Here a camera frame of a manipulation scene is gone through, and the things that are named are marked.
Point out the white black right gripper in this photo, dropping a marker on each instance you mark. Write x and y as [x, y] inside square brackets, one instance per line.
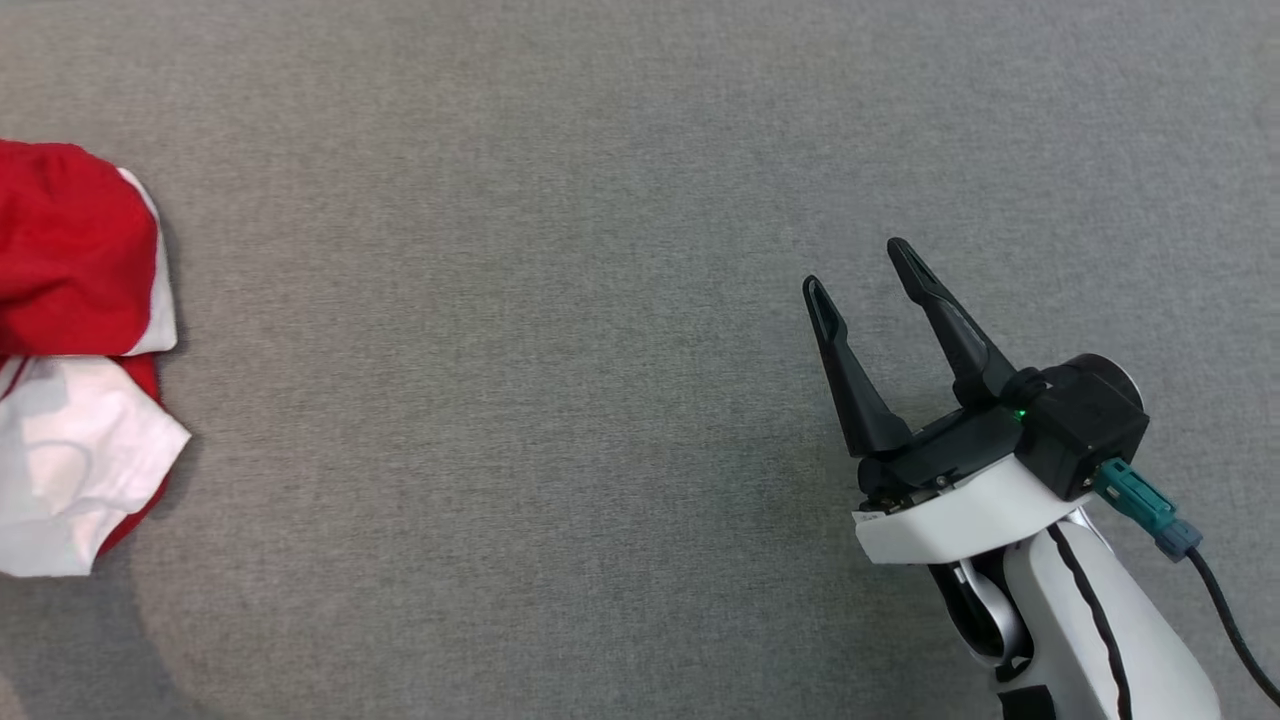
[960, 515]

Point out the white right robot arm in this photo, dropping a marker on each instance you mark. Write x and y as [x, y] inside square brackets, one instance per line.
[1160, 650]

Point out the red white basketball jersey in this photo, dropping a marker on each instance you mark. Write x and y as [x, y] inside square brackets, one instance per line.
[70, 460]

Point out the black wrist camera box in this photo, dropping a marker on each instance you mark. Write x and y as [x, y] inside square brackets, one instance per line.
[1085, 425]

